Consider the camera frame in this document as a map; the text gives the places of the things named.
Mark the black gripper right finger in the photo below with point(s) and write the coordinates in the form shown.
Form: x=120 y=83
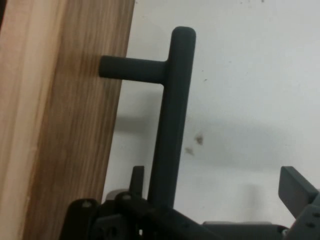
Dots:
x=297 y=192

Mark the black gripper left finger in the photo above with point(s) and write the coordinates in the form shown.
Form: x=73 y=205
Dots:
x=130 y=220

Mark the light wooden cabinet door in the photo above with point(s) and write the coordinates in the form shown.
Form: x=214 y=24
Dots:
x=57 y=125

